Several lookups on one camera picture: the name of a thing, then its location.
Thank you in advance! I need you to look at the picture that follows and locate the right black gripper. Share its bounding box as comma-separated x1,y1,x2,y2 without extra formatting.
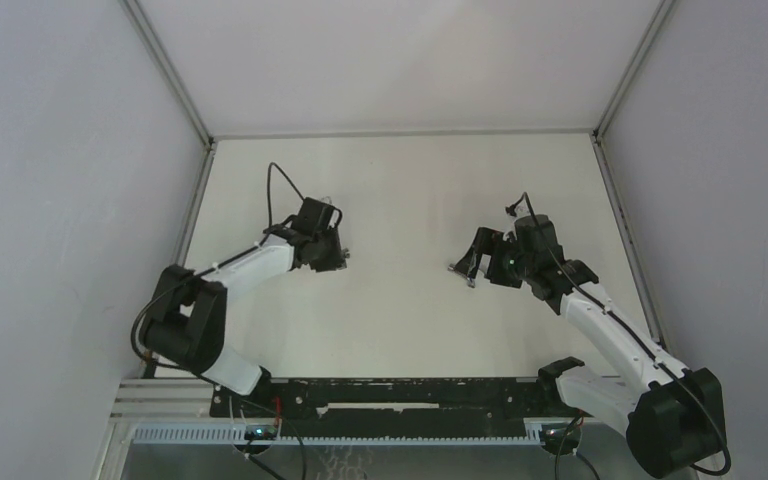
454,227,535,290

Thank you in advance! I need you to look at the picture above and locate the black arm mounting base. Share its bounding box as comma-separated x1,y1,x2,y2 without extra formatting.
209,375,577,437

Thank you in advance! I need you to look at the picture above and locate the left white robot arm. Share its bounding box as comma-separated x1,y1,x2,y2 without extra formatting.
132,197,349,417

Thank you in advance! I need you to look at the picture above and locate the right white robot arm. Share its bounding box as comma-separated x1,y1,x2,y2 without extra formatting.
449,214,731,479

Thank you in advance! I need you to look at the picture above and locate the right green circuit board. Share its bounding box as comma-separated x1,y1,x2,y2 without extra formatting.
540,426,581,444

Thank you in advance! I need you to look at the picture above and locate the green circuit board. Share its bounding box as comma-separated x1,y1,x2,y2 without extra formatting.
244,425,279,441
540,426,581,444

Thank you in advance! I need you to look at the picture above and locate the left green circuit board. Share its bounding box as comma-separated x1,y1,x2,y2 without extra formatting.
244,425,279,441

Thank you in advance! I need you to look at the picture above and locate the left black camera cable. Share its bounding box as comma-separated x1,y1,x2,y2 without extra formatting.
129,161,307,372

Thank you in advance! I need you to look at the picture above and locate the black camera cable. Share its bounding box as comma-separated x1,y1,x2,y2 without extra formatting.
519,192,733,477
129,161,307,372

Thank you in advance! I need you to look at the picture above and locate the aluminium enclosure frame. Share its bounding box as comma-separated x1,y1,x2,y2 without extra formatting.
92,0,730,480

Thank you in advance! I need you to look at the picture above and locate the right black camera cable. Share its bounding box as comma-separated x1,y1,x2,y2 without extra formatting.
519,192,733,477

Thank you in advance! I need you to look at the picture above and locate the white slotted cable duct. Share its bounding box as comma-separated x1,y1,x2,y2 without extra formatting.
131,422,559,446

